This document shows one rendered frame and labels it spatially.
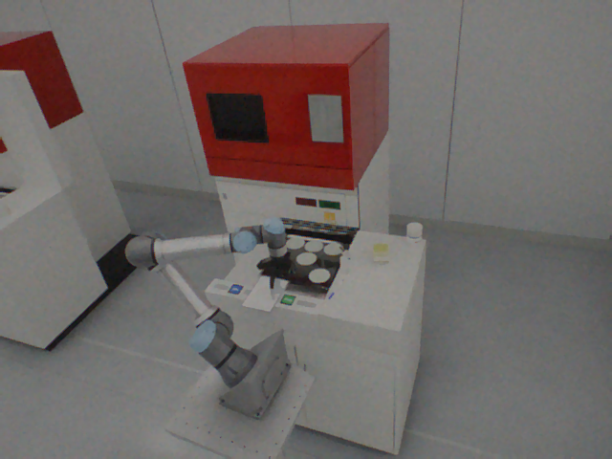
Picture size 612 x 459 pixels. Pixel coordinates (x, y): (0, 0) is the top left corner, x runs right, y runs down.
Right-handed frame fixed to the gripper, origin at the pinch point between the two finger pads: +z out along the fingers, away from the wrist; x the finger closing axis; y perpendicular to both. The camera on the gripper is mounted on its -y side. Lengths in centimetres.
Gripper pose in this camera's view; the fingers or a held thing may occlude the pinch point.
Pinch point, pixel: (279, 288)
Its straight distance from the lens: 197.6
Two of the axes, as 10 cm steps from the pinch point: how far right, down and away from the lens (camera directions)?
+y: 9.3, 1.3, -3.5
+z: 0.9, 8.2, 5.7
